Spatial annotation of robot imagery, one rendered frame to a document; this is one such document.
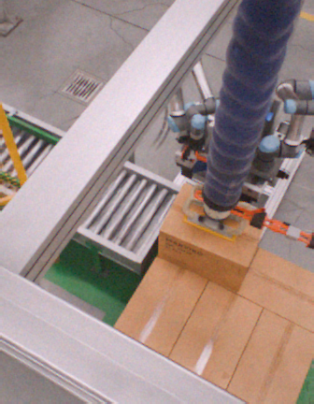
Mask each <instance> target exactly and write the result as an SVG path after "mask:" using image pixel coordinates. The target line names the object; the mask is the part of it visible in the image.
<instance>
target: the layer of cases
mask: <svg viewBox="0 0 314 404"><path fill-rule="evenodd" d="M258 248H259V247H257V248H256V251H255V253H254V254H253V256H252V258H251V261H250V265H249V270H248V272H247V274H246V276H245V279H244V281H243V282H242V285H241V287H240V290H239V291H234V290H232V289H229V288H228V287H226V286H223V285H221V284H219V283H216V282H214V281H212V280H210V279H208V278H206V277H203V276H201V275H199V274H196V273H194V272H192V271H189V270H187V269H184V268H182V267H179V266H176V265H174V264H172V263H170V262H168V261H166V260H164V259H162V258H160V257H158V254H157V255H156V257H155V259H154V260H153V264H152V265H151V267H150V269H149V271H147V273H146V275H145V276H144V278H143V280H142V281H141V283H140V284H139V285H138V287H137V288H136V290H135V293H134V295H133V296H132V298H131V300H130V301H129V303H128V305H127V306H126V308H125V309H124V311H123V312H122V313H121V316H120V317H119V319H118V321H117V322H116V324H115V326H114V328H115V329H116V330H120V331H121V332H122V333H124V334H126V335H127V336H129V337H131V338H133V339H135V340H136V341H138V342H140V343H142V344H143V345H145V346H147V347H149V348H150V349H152V350H154V351H156V352H157V353H159V354H162V355H164V356H165V357H167V358H169V359H171V360H172V361H173V362H175V363H177V364H179V365H180V366H182V367H184V368H186V369H188V370H191V371H192V372H193V373H195V374H197V375H199V376H201V377H202V378H204V379H206V380H208V381H209V382H211V383H213V384H215V385H216V386H218V387H220V388H221V389H222V390H224V391H226V392H230V393H231V394H232V395H234V396H236V397H238V398H240V399H242V400H244V401H245V402H247V403H249V404H295V401H296V399H297V397H298V395H299V393H300V390H301V388H302V385H303V383H304V380H305V377H306V375H307V373H308V370H309V367H310V362H311V360H312V357H313V355H314V273H311V272H309V271H307V270H306V269H303V268H301V267H299V266H297V265H295V264H293V263H291V262H289V261H288V260H286V259H284V258H281V257H279V256H277V255H275V254H273V253H270V252H268V251H266V250H264V249H261V248H259V250H258ZM257 251H258V252H257Z"/></svg>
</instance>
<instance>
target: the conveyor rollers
mask: <svg viewBox="0 0 314 404"><path fill-rule="evenodd" d="M10 130H11V133H12V136H14V135H15V134H16V133H17V132H18V131H19V128H17V127H15V126H13V127H12V128H11V129H10ZM27 135H28V133H26V132H24V131H21V132H20V133H19V135H18V136H17V137H16V138H15V142H16V145H17V146H18V145H19V144H20V142H21V140H22V139H23V138H24V137H26V136H27ZM36 139H37V137H34V136H30V137H28V138H27V140H26V141H25V142H24V143H23V144H22V145H21V147H20V149H19V154H20V157H21V156H22V155H23V154H24V153H25V152H26V151H27V149H28V148H29V147H30V146H31V145H32V144H33V142H34V141H35V140H36ZM46 142H47V141H45V140H43V139H40V140H39V141H38V143H37V144H36V145H35V146H34V147H33V149H32V150H31V151H30V152H29V153H28V154H27V156H26V157H24V158H23V159H22V160H21V163H22V165H23V168H25V167H26V166H27V165H28V164H29V162H30V161H31V160H32V159H33V158H34V157H35V156H36V155H37V154H38V153H39V150H40V149H41V148H42V147H43V145H44V144H45V143H46ZM1 143H3V144H1ZM5 144H6V143H5V140H4V139H3V138H2V139H0V149H2V148H3V147H4V146H5ZM55 147H56V146H54V145H52V144H50V145H49V146H48V147H47V148H46V149H45V150H44V151H43V152H42V153H41V154H40V156H39V157H38V158H37V159H36V161H35V162H34V163H33V164H32V165H31V167H30V168H29V169H28V170H27V171H26V173H25V174H26V177H27V179H29V178H30V177H31V176H32V175H33V174H34V172H35V171H36V170H37V169H38V167H39V165H40V164H41V163H42V161H43V160H44V159H45V158H46V157H47V156H48V155H49V154H50V153H51V151H52V150H53V149H54V148H55ZM4 152H5V153H4ZM2 153H3V154H1V155H0V160H1V162H0V163H2V162H3V161H4V160H5V159H6V158H7V157H8V156H9V152H8V149H7V148H6V149H5V150H4V151H3V152H2ZM2 157H4V158H2ZM10 159H11V158H10ZM10 159H9V161H8V162H7V163H6V164H5V166H4V168H2V169H1V170H0V171H4V170H6V171H4V173H5V172H6V174H7V173H8V171H9V170H10V169H11V168H12V167H13V166H14V165H13V162H12V160H10ZM11 164H12V165H11ZM8 165H9V166H8ZM8 169H9V170H8ZM127 174H128V173H127V171H125V170H122V171H121V173H120V174H119V176H118V177H116V179H115V181H114V182H113V183H112V185H111V186H110V188H109V189H108V190H107V192H106V193H105V195H103V197H102V198H101V199H100V201H99V202H98V204H97V206H96V208H95V209H94V211H93V212H92V214H90V216H89V217H88V218H87V220H86V221H85V222H84V224H83V225H82V227H83V228H85V229H87V230H88V229H89V228H90V226H91V225H92V224H93V222H94V220H95V219H96V217H97V215H98V214H99V213H100V211H101V210H102V209H103V207H104V206H105V204H106V203H107V202H108V200H109V199H110V198H111V196H112V195H114V193H115V192H116V189H117V188H118V186H119V185H120V183H121V182H122V180H123V179H124V177H126V176H127ZM136 179H137V176H135V175H133V176H132V177H131V178H130V179H129V180H128V181H127V182H126V184H125V185H124V187H123V188H122V189H121V191H120V193H119V194H118V195H117V196H116V199H115V200H114V202H113V203H112V205H111V206H110V207H109V209H108V210H107V212H106V214H104V215H103V217H102V218H101V220H100V221H99V223H98V224H97V226H96V227H95V229H94V230H93V233H96V234H97V235H98V234H99V233H100V232H101V231H102V229H103V228H104V226H105V225H106V223H107V222H108V220H109V219H110V217H111V216H112V214H114V212H115V211H116V208H117V207H118V206H119V204H120V203H121V201H122V200H123V199H124V197H125V196H126V195H127V194H128V192H129V191H130V189H131V188H132V187H133V185H134V184H135V181H136ZM147 184H148V181H147V180H145V179H142V181H141V182H140V183H139V184H138V186H137V187H136V189H135V192H134V193H133V195H131V197H130V198H129V200H128V201H127V203H126V204H125V206H124V207H123V208H122V210H121V212H120V213H119V214H118V215H117V217H116V220H115V221H114V223H113V224H112V225H111V227H110V228H109V229H108V230H107V232H106V233H105V234H104V236H103V238H106V239H108V240H110V239H111V237H112V236H113V234H114V233H115V232H116V229H117V228H118V226H119V225H120V223H121V221H122V220H123V219H124V217H125V216H126V214H128V212H129V211H130V209H131V208H132V206H133V205H134V203H135V201H136V199H137V198H138V196H139V195H140V194H141V193H142V191H143V190H144V188H145V187H146V185H147ZM157 189H158V186H157V185H156V184H153V185H152V186H151V188H150V190H149V191H148V193H147V194H146V195H145V196H144V198H143V199H142V201H141V202H140V204H139V205H138V207H137V208H136V210H135V213H134V214H133V215H132V217H131V218H130V220H129V221H128V223H127V224H126V226H125V227H124V228H123V229H122V231H121V232H120V233H119V235H118V236H117V237H116V240H115V242H114V243H115V244H116V245H118V246H121V244H122V242H123V241H124V239H125V238H126V236H127V235H128V233H129V232H130V231H131V229H132V228H133V226H134V225H135V222H136V220H137V218H138V217H139V215H140V214H141V213H142V212H143V210H144V209H145V207H146V206H147V205H148V204H149V202H150V200H151V199H152V197H153V195H154V193H155V192H156V190H157ZM168 194H169V192H168V191H167V190H166V189H163V190H162V192H161V193H160V195H158V197H157V198H156V200H155V201H154V203H153V206H152V208H151V209H150V211H149V213H148V214H147V215H146V216H145V218H144V219H143V221H142V222H141V224H140V226H139V227H138V228H137V230H136V231H135V233H134V235H133V236H132V238H131V239H130V241H129V243H128V244H127V246H126V247H125V250H127V251H129V252H131V251H132V250H133V248H134V247H135V245H136V243H137V241H138V239H139V238H140V236H141V235H142V233H144V231H145V230H146V228H147V226H148V225H149V223H150V221H151V220H152V218H153V215H154V214H155V213H156V211H157V210H158V208H159V207H160V206H161V204H162V203H163V201H164V199H165V198H166V196H167V195H168ZM176 196H177V195H172V198H171V199H170V201H169V202H168V204H167V205H166V207H165V209H164V211H163V212H162V214H160V216H159V218H158V219H157V221H156V222H155V224H154V226H153V228H152V229H151V231H150V232H149V234H148V235H147V237H146V238H145V240H144V241H143V243H142V245H141V246H140V248H139V249H138V251H137V252H136V254H137V255H139V256H140V255H141V253H142V252H144V250H145V249H146V247H147V246H148V244H149V242H150V240H151V239H152V237H153V234H154V233H155V232H156V230H157V228H158V227H159V225H160V224H161V222H162V220H163V219H164V217H165V215H166V214H167V213H168V211H170V209H171V207H172V204H173V202H174V200H175V198H176Z"/></svg>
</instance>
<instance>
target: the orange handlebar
mask: <svg viewBox="0 0 314 404"><path fill-rule="evenodd" d="M195 157H196V159H199V160H201V161H204V162H206V161H207V158H204V157H202V156H199V155H196V156H195ZM199 195H202V192H201V191H196V192H195V193H194V194H193V196H194V197H195V198H196V199H198V200H201V201H203V202H204V200H203V197H202V196H199ZM235 209H239V210H241V211H243V212H248V211H249V210H247V209H244V208H241V207H239V206H236V207H235ZM229 213H232V214H235V215H238V216H240V217H243V218H245V219H248V220H250V216H248V215H246V214H241V213H239V212H236V211H234V210H230V211H229ZM266 220H267V221H268V222H270V223H271V224H272V225H270V224H267V223H264V226H265V227H267V228H269V229H270V230H271V231H273V232H275V233H280V234H285V235H287V232H286V231H284V230H281V229H280V228H281V227H282V228H285V229H287V230H288V228H289V226H288V225H286V224H283V223H282V222H280V221H278V220H275V219H274V220H272V219H270V218H266ZM298 240H300V241H303V242H305V243H307V242H308V240H307V239H305V238H302V237H299V238H298Z"/></svg>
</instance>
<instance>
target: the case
mask: <svg viewBox="0 0 314 404"><path fill-rule="evenodd" d="M191 189H192V186H191V185H190V184H188V183H185V182H184V183H183V185H182V187H181V189H180V191H179V193H178V195H177V196H176V198H175V200H174V202H173V204H172V208H171V209H170V211H169V212H168V214H167V215H166V217H165V219H164V222H163V224H162V225H161V227H160V229H159V240H158V257H160V258H162V259H164V260H166V261H168V262H170V263H172V264H174V265H176V266H179V267H182V268H184V269H187V270H189V271H192V272H194V273H196V274H199V275H201V276H203V277H206V278H208V279H210V280H212V281H214V282H216V283H219V284H221V285H223V286H226V287H228V288H229V289H232V290H234V291H239V290H240V287H241V285H242V282H243V281H244V279H245V276H246V274H247V272H248V270H249V265H250V261H251V258H252V256H253V254H254V253H255V251H256V248H257V246H258V243H259V241H260V238H261V236H262V233H263V232H264V229H265V226H264V227H263V229H261V230H260V229H257V228H255V227H252V226H250V225H249V224H248V223H249V220H248V219H246V220H247V224H246V228H245V230H244V232H243V233H242V234H240V235H239V234H238V235H237V236H236V238H235V242H234V243H233V242H230V241H229V240H226V239H224V238H220V237H218V236H215V235H213V234H211V233H208V232H205V231H203V230H201V229H198V228H196V227H193V226H191V225H190V224H186V223H184V222H183V221H182V219H183V217H184V215H185V214H184V212H183V209H182V208H183V205H184V202H185V201H186V199H187V198H188V197H190V196H191ZM190 209H192V210H194V211H197V212H199V213H202V214H205V213H204V208H202V207H200V206H197V205H195V204H193V203H192V204H191V206H190ZM223 222H224V223H226V224H229V225H231V226H233V227H236V228H238V226H239V222H237V221H235V220H233V219H230V218H228V219H226V220H225V221H223Z"/></svg>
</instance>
